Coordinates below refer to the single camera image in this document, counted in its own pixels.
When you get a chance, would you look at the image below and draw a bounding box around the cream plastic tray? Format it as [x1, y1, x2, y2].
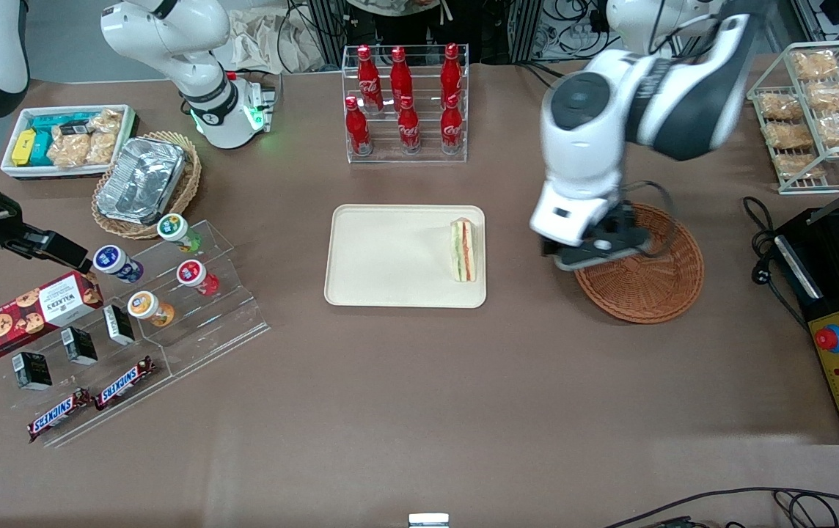
[323, 204, 488, 309]

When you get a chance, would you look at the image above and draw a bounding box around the triangle sandwich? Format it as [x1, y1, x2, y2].
[450, 218, 477, 283]

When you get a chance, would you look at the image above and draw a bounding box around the black power cable with plug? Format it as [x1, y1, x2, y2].
[742, 196, 809, 331]

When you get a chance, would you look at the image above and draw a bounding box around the clear acrylic stepped stand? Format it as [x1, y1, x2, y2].
[0, 219, 271, 448]

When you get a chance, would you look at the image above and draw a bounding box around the red cola bottle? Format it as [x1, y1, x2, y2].
[345, 95, 373, 156]
[389, 45, 414, 111]
[440, 94, 464, 155]
[440, 43, 464, 100]
[397, 95, 422, 155]
[357, 44, 384, 114]

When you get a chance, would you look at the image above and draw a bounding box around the clear acrylic bottle rack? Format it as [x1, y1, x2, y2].
[341, 44, 469, 164]

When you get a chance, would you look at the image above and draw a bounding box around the small black carton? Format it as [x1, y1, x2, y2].
[61, 326, 99, 366]
[12, 352, 54, 391]
[103, 304, 136, 346]

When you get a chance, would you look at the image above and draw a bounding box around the thin black floor cable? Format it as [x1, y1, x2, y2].
[603, 486, 839, 528]

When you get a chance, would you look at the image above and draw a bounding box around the metal machine handle bar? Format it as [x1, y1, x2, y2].
[774, 235, 824, 300]

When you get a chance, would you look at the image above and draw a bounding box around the red cookie box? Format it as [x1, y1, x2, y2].
[0, 271, 105, 364]

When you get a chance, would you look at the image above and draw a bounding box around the blue lid drink cup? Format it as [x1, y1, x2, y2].
[93, 245, 144, 284]

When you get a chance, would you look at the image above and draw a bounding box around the yellow snack pack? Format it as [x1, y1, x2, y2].
[11, 130, 37, 167]

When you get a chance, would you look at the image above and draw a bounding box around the aluminium frame post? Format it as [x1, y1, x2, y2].
[306, 0, 347, 70]
[508, 0, 539, 63]

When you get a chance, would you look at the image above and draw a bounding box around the oval wicker basket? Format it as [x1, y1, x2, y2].
[92, 131, 202, 241]

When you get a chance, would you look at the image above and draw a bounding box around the white rectangular bin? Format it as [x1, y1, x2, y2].
[0, 104, 138, 180]

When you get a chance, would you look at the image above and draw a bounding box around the aluminium foil container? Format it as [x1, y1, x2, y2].
[95, 137, 187, 226]

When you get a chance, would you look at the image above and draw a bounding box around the snickers chocolate bar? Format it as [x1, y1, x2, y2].
[94, 356, 158, 411]
[27, 388, 92, 443]

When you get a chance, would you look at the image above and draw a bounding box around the white wire rack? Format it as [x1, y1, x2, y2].
[747, 38, 839, 195]

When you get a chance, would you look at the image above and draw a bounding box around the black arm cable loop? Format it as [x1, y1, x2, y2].
[623, 180, 679, 259]

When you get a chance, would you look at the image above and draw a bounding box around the red lid drink cup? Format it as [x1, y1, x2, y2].
[176, 260, 221, 296]

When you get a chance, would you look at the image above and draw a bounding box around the long teal box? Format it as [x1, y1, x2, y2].
[29, 112, 92, 133]

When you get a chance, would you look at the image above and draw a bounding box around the green lid drink cup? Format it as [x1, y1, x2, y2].
[157, 213, 202, 254]

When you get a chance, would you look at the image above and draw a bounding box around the beige crumpled cloth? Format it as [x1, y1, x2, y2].
[232, 7, 325, 74]

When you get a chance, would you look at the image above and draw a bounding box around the round brown wicker basket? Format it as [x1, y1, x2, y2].
[574, 202, 705, 325]

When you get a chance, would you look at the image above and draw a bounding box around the orange lid drink cup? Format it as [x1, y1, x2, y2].
[127, 290, 175, 328]

